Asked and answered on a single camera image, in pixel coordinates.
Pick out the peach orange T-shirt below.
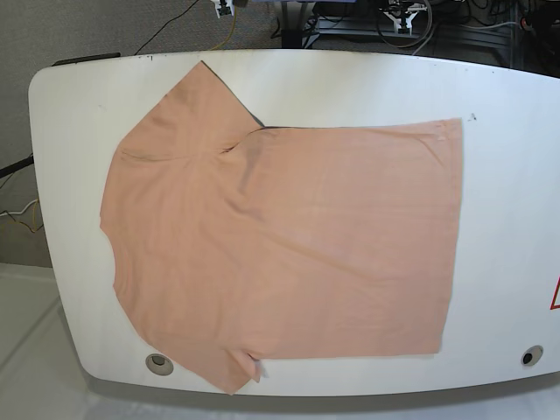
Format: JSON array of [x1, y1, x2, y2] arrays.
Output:
[[100, 62, 463, 394]]

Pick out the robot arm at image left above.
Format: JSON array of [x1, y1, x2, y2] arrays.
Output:
[[212, 0, 235, 18]]

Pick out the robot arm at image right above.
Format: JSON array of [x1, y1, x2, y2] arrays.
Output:
[[378, 0, 433, 36]]

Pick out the black desk leg base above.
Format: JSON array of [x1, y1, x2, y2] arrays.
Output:
[[278, 1, 307, 49]]

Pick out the black strip behind table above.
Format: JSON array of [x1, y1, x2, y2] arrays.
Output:
[[52, 52, 122, 67]]

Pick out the black bar at left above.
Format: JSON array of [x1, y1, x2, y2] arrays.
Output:
[[0, 154, 34, 179]]

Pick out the yellow floor cable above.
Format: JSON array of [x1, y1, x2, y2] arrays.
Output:
[[211, 8, 237, 53]]

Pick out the left table cable grommet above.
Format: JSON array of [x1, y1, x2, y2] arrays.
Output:
[[145, 353, 174, 376]]

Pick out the table cable grommet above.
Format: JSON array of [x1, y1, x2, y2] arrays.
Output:
[[521, 346, 543, 367], [145, 353, 174, 376]]

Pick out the black floor cable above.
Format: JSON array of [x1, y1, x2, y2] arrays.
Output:
[[133, 0, 205, 57]]

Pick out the white floor cable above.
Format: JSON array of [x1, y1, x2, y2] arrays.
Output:
[[8, 199, 40, 218]]

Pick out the aluminium frame rail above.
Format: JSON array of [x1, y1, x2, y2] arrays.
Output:
[[303, 17, 515, 67]]

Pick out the right table cable grommet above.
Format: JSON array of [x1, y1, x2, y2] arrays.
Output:
[[521, 346, 543, 367]]

